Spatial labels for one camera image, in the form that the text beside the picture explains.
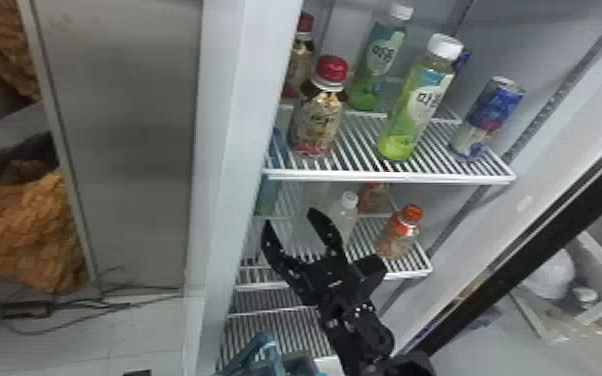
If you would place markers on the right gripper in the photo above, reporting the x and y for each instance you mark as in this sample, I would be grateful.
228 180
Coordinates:
335 288

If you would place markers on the clear bottle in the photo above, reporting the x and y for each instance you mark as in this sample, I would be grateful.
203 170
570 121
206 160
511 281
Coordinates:
344 212

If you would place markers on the orange bottle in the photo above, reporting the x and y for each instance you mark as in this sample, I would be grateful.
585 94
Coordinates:
373 198
398 233

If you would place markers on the white fridge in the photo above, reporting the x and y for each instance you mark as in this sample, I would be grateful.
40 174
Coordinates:
238 157

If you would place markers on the brown bottle with red cap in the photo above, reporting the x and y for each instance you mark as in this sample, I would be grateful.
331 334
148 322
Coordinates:
318 113
301 58

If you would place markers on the green bottle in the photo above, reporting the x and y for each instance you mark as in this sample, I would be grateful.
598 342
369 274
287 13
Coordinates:
414 105
377 63

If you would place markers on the blue can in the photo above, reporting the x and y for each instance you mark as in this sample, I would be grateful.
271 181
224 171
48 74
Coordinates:
487 113

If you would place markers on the fridge door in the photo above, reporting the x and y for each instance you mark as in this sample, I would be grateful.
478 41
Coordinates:
542 246

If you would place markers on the brown cloth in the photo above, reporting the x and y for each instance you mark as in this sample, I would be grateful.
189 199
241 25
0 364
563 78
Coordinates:
7 47
17 231

